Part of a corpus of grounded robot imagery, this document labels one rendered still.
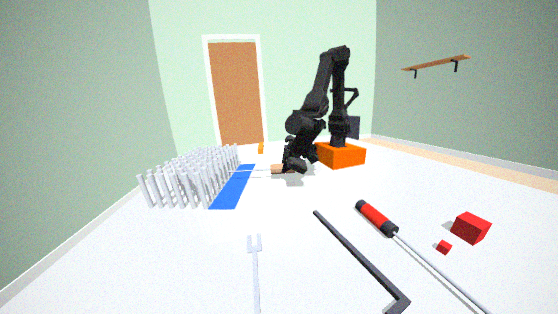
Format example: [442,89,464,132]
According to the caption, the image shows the red-handled screwdriver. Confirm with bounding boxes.
[355,199,493,314]

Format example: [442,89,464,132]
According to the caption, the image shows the blue tape strip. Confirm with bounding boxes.
[207,164,255,210]

